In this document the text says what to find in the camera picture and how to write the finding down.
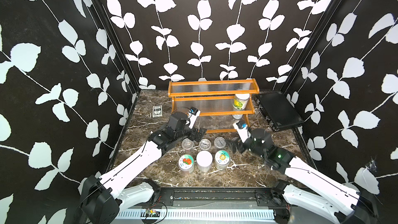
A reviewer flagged black front rail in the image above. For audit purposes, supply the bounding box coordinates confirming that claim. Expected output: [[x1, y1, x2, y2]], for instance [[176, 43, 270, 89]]
[[151, 187, 289, 208]]

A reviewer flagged small seed jar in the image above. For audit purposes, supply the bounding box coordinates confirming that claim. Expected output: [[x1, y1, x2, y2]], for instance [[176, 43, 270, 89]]
[[181, 138, 194, 152], [214, 137, 227, 150], [199, 139, 211, 151]]

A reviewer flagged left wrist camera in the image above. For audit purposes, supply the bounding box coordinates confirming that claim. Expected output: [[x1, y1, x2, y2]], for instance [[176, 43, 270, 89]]
[[188, 107, 201, 129]]

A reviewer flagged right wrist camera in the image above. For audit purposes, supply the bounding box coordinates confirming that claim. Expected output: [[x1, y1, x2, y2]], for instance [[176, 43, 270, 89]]
[[233, 120, 251, 143]]

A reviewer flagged green label large jar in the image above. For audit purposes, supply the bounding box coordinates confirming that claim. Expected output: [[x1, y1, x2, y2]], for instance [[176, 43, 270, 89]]
[[233, 93, 250, 111]]

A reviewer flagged yellow green label jar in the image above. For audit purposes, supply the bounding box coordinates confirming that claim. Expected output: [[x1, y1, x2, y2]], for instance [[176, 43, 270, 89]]
[[214, 150, 231, 170]]

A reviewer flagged black flat case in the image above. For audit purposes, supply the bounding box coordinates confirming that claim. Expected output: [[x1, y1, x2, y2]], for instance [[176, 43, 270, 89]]
[[255, 91, 304, 132]]

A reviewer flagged small jar behind shelf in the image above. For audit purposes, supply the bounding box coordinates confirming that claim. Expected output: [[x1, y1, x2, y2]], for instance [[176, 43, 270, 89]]
[[232, 114, 243, 120]]

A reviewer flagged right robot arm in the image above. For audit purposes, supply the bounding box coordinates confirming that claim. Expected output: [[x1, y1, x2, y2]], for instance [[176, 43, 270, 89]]
[[227, 121, 379, 224]]

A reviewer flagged orange wooden shelf rack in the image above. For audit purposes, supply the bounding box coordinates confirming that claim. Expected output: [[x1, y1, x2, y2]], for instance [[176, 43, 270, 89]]
[[168, 79, 260, 124]]

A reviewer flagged white slotted cable duct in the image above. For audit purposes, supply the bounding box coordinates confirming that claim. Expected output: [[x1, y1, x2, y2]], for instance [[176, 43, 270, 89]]
[[116, 209, 275, 222]]

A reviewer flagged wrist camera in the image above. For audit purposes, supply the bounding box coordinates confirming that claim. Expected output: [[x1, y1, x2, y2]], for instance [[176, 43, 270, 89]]
[[188, 107, 201, 129], [233, 120, 251, 143]]

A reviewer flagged red label large jar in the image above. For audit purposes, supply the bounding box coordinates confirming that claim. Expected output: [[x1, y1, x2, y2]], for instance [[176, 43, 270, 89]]
[[178, 154, 194, 174]]

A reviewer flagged small circuit board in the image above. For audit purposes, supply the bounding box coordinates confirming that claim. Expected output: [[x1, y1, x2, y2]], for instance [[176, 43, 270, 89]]
[[145, 209, 161, 218]]

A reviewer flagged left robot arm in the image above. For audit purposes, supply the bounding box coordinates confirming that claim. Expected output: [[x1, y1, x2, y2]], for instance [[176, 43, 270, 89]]
[[74, 107, 206, 224]]

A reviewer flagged white large jar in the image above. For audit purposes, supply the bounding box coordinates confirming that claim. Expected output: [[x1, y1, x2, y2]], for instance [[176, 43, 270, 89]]
[[197, 150, 213, 173]]

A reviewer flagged small black white card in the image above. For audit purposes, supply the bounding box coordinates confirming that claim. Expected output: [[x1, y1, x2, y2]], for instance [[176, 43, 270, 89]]
[[152, 105, 163, 118]]

